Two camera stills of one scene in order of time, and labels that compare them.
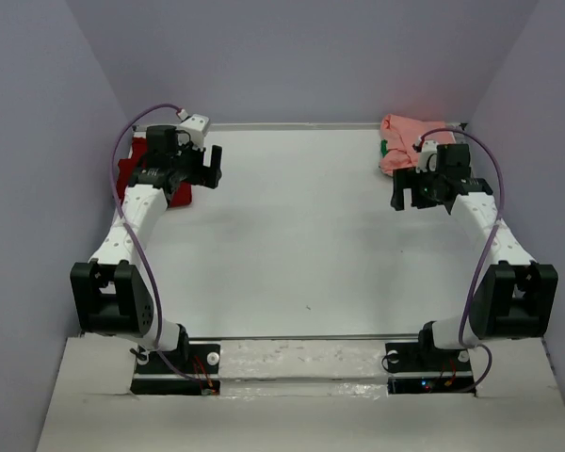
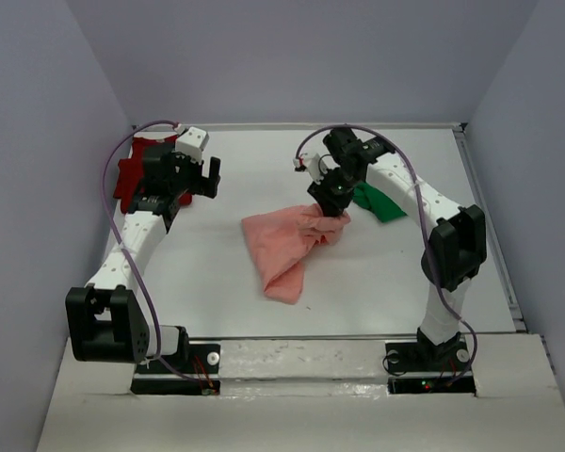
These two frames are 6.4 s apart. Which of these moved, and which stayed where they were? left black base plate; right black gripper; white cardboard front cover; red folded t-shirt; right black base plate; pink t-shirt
Moved: right black gripper; pink t-shirt
Stayed: left black base plate; right black base plate; red folded t-shirt; white cardboard front cover
